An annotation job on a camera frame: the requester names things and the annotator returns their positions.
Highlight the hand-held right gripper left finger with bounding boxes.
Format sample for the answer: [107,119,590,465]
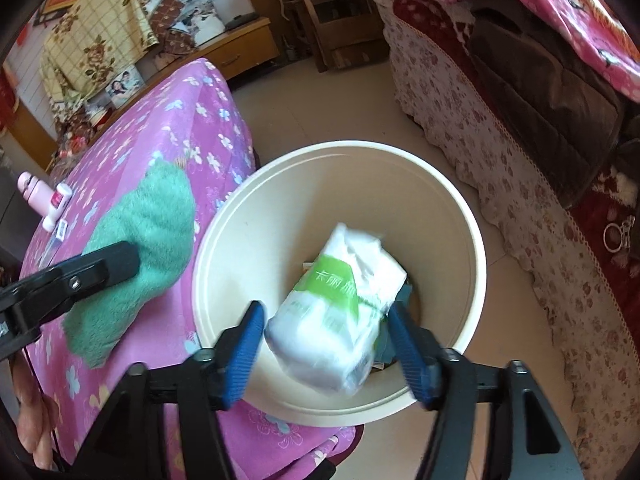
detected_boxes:
[75,301,266,480]

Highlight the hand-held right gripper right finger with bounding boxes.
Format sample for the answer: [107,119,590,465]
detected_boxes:
[386,304,586,480]

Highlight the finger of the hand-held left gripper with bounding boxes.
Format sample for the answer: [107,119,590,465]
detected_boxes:
[42,241,143,323]

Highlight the green towel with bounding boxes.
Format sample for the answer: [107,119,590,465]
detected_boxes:
[62,162,197,369]

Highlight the white green tissue pack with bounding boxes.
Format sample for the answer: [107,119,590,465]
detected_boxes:
[263,222,409,397]

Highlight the cream plastic bin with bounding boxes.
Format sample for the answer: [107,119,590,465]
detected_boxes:
[191,142,489,429]

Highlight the person's left hand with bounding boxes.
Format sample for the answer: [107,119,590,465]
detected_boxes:
[11,355,60,472]

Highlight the white tube with pink label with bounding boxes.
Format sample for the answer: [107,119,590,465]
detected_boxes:
[42,183,74,233]

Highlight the grey refrigerator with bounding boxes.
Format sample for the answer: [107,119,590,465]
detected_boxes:
[0,147,51,263]

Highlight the pink water bottle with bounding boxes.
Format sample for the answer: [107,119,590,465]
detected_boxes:
[17,171,54,214]

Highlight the pink flowered blanket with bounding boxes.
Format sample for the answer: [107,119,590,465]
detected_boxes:
[20,57,367,480]

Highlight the framed couple photo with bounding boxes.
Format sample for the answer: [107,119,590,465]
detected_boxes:
[104,65,146,110]

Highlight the cream floral checked cloth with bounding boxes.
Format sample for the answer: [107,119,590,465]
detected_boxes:
[39,0,194,134]

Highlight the floral sofa cover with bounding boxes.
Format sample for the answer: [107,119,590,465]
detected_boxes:
[371,0,640,463]

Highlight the low wooden cabinet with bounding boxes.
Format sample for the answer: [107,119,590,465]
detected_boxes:
[9,16,282,172]

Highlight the large wedding photo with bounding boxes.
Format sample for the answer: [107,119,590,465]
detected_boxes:
[186,1,227,47]

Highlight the brown blanket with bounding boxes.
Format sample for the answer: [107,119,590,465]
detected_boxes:
[466,0,640,209]

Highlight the wooden chair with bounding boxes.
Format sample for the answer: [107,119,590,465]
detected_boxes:
[271,0,392,74]

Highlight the pink floral printed blanket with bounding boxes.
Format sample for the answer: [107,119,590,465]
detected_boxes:
[434,0,640,102]

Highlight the red wall decoration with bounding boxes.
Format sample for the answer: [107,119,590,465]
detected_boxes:
[0,66,22,134]

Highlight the metal key ring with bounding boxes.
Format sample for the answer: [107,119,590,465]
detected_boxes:
[602,214,634,253]

